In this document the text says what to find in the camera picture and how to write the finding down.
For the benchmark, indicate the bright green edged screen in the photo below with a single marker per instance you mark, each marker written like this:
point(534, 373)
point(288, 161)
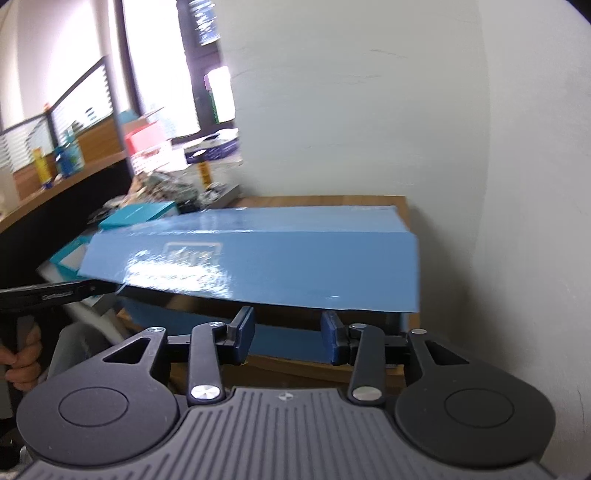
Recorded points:
point(220, 94)

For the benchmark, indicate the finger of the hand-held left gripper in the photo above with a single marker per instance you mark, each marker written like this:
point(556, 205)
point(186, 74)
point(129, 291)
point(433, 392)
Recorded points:
point(94, 290)

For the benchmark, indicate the pink box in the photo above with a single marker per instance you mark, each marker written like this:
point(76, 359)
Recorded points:
point(147, 138)

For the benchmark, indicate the teal product box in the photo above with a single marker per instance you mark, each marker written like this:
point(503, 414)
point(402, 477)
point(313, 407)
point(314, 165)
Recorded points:
point(69, 251)
point(138, 214)

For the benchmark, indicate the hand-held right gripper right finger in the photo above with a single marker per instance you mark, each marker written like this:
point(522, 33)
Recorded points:
point(330, 341)

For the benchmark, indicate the blue cardboard box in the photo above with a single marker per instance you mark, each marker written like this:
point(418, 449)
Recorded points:
point(277, 254)

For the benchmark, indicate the dark framed window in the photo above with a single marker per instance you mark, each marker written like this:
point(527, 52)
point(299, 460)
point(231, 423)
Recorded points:
point(157, 60)

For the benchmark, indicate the patterned knit cloth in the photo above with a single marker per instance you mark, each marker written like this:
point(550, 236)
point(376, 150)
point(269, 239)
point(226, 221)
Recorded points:
point(161, 184)

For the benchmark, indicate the person's left hand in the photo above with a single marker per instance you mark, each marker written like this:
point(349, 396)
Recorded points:
point(25, 369)

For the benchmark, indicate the teal bottle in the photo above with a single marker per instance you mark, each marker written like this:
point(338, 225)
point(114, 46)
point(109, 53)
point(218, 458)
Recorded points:
point(69, 157)

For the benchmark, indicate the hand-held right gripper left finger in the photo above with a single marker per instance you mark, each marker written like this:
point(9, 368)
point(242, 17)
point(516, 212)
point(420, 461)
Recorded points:
point(244, 334)

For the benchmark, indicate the curved wooden counter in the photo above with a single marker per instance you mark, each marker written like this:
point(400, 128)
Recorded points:
point(55, 194)

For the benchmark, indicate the blue and white glove box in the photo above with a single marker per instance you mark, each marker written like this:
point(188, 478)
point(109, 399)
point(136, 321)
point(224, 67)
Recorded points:
point(212, 150)

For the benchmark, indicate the glass partition with blinds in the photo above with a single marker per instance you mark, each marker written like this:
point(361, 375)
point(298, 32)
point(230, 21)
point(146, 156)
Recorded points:
point(69, 106)

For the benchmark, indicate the yellow bottle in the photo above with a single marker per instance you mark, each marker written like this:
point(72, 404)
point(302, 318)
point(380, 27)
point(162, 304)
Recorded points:
point(40, 168)

